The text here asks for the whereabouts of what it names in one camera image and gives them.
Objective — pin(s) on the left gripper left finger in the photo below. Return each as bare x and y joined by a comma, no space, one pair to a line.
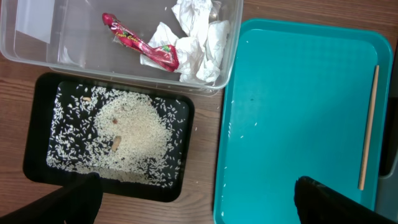
78,202

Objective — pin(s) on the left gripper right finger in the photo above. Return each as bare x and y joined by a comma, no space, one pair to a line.
319,204

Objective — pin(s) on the white rice grains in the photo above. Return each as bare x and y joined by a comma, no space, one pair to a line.
120,135

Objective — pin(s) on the red snack wrapper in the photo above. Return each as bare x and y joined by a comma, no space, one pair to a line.
165,55

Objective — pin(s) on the white napkin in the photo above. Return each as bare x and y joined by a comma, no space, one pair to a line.
199,53

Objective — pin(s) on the grey dishwasher rack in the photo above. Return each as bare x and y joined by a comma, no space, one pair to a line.
386,203

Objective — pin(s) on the clear plastic waste bin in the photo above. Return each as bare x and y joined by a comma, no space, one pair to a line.
69,36

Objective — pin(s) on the black rectangular tray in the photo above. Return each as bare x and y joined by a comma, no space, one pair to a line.
49,86

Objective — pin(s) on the teal serving tray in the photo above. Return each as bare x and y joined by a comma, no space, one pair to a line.
297,105

